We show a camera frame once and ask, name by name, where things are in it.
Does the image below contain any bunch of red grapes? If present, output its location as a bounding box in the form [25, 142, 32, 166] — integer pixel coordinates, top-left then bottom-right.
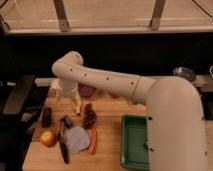
[83, 103, 96, 129]

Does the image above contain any orange carrot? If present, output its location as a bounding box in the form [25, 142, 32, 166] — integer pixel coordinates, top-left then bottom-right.
[88, 128, 97, 154]

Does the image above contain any grey blue cloth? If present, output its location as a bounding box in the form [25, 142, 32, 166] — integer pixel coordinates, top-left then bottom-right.
[66, 126, 91, 154]

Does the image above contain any black eraser block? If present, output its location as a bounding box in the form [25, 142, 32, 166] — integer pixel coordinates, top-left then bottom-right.
[41, 108, 52, 127]

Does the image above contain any purple bowl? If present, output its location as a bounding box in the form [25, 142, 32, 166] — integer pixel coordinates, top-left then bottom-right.
[79, 84, 96, 98]

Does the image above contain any green plastic tray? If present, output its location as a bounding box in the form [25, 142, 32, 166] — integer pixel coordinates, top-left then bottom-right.
[120, 115, 149, 171]

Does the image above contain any white cup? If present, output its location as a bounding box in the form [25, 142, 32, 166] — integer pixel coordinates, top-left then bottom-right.
[51, 79, 59, 97]

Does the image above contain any small dark brush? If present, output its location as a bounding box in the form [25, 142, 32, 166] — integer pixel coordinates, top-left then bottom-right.
[61, 115, 73, 129]

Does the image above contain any orange bowl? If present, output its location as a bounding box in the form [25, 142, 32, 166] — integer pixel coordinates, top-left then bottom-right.
[109, 92, 121, 99]

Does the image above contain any banana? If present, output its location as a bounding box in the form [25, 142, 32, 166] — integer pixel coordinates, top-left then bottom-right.
[76, 106, 82, 115]

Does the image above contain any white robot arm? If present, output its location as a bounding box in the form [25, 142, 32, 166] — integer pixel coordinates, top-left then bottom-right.
[52, 51, 208, 171]

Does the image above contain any black handled knife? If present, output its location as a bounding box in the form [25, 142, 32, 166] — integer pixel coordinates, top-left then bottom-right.
[59, 121, 69, 164]

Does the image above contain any red yellow apple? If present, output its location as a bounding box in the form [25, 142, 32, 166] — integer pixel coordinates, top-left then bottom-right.
[40, 131, 56, 147]

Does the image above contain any black chair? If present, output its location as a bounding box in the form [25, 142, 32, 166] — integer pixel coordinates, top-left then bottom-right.
[0, 75, 42, 171]

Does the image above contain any metal bowl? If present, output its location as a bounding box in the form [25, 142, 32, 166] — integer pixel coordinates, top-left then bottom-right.
[173, 67, 196, 82]

